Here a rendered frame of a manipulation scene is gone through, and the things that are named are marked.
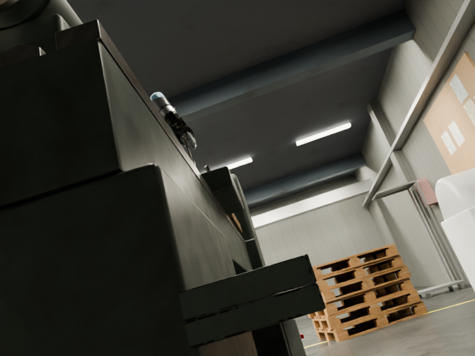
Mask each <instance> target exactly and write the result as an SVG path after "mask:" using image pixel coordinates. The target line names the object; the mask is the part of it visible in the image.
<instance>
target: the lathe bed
mask: <svg viewBox="0 0 475 356"><path fill-rule="evenodd" d="M55 40H56V46H57V50H56V51H53V52H50V53H47V54H46V53H45V52H44V51H43V50H42V49H41V48H40V47H34V46H28V45H23V44H18V45H16V46H13V47H12V48H11V49H10V50H8V51H7V52H6V53H5V54H4V55H2V56H1V57H0V210H2V209H5V208H9V207H11V206H15V205H18V204H21V203H25V202H27V201H31V200H34V199H37V198H41V197H43V196H47V195H50V194H54V193H57V192H59V191H63V190H66V189H70V188H72V187H75V186H79V185H82V184H86V183H88V182H92V181H95V180H98V179H102V178H104V177H109V176H111V175H114V174H118V173H120V172H124V171H127V170H131V169H134V168H136V167H140V166H143V165H147V164H149V163H155V164H157V165H159V166H160V167H161V168H162V169H163V170H164V171H165V172H166V173H167V174H168V176H169V177H170V178H171V179H172V180H173V181H174V182H175V183H176V185H178V187H179V188H181V190H183V192H185V194H186V195H187V196H188V197H189V198H190V199H191V200H192V201H193V202H194V204H195V205H196V206H197V207H198V208H199V209H200V210H201V211H202V213H203V214H204V215H205V216H206V217H207V218H208V219H209V220H210V221H211V222H212V223H213V224H214V225H215V226H216V227H217V228H218V229H219V231H220V232H221V233H222V234H223V235H224V236H225V237H226V239H227V242H228V246H229V250H230V254H231V257H232V260H233V265H234V268H235V272H236V275H239V274H241V273H246V272H248V271H253V270H252V265H251V262H250V258H249V255H248V252H247V247H246V244H245V240H244V239H243V238H242V236H241V234H240V233H239V232H238V230H237V228H236V227H235V226H234V224H233V222H232V220H231V219H230V218H229V216H228V214H227V213H226V212H225V210H224V209H223V207H222V205H221V204H220V203H219V201H218V199H217V198H216V197H215V195H214V194H213V192H212V190H211V189H210V188H209V186H208V184H207V183H206V182H205V180H204V178H203V177H202V176H201V174H200V173H199V171H198V169H197V168H196V167H195V165H194V163H193V162H192V161H191V159H190V158H189V156H188V154H187V153H186V152H185V150H184V148H183V147H182V146H181V144H180V142H179V141H178V139H177V138H176V136H175V135H174V133H173V132H172V130H171V129H170V127H169V126H168V124H167V123H166V121H165V120H164V118H163V117H162V115H161V114H160V112H159V111H158V109H157V108H156V106H155V105H154V104H153V102H152V100H151V99H150V97H149V96H148V94H147V93H146V91H145V90H144V89H143V87H142V85H141V84H140V82H139V81H138V79H137V78H136V76H135V75H134V73H133V72H132V70H131V69H130V68H129V66H128V64H127V63H126V61H125V60H124V58H123V56H122V55H121V54H120V52H119V50H118V49H117V48H116V46H115V44H114V43H113V41H112V40H111V39H110V37H109V35H108V34H107V33H106V31H105V29H104V28H103V26H102V25H101V24H100V22H99V20H98V19H96V20H92V21H89V22H87V23H83V24H80V25H77V26H74V27H72V28H68V29H65V30H61V31H59V32H56V33H55Z"/></svg>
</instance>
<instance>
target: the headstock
mask: <svg viewBox="0 0 475 356"><path fill-rule="evenodd" d="M231 175H232V177H233V180H234V182H235V185H236V187H237V190H238V191H239V194H240V197H241V199H242V204H243V207H244V210H242V211H239V212H236V213H234V215H235V217H236V218H237V220H238V222H239V223H240V226H241V229H242V232H241V233H240V234H241V236H242V238H243V239H244V240H245V241H247V240H249V239H255V240H256V242H257V244H258V246H259V248H260V245H259V241H258V239H257V234H256V232H255V229H254V225H253V222H252V218H251V215H250V211H249V208H248V205H247V202H246V199H245V196H244V194H243V192H242V189H241V186H240V183H239V181H238V178H237V176H236V175H235V174H231ZM239 219H240V220H239ZM260 250H261V248H260Z"/></svg>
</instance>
